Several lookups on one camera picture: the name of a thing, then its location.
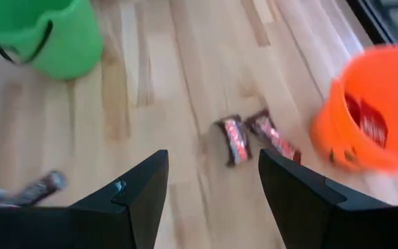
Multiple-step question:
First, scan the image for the black aluminium table frame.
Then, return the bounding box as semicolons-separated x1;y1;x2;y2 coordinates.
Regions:
344;0;398;46

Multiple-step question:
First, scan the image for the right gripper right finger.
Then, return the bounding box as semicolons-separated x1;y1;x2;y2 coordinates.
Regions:
258;149;398;249

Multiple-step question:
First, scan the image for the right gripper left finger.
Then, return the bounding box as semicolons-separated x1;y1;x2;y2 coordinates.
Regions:
0;149;169;249

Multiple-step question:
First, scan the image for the orange pumpkin face bucket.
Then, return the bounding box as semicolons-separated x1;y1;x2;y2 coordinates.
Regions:
309;44;398;176

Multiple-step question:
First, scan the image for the red Skittles pack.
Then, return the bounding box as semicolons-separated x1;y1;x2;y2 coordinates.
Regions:
343;91;363;127
357;100;390;149

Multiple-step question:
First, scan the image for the Hershey's bar dark silver wrapper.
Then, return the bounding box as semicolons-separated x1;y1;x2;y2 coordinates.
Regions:
0;169;68;209

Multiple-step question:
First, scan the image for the Snickers bar brown wrapper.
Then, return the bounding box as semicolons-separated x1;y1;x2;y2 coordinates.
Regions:
216;115;254;168
245;109;303;165

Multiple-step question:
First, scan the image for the green plastic bucket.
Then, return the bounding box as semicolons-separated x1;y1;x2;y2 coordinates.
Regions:
0;0;104;81

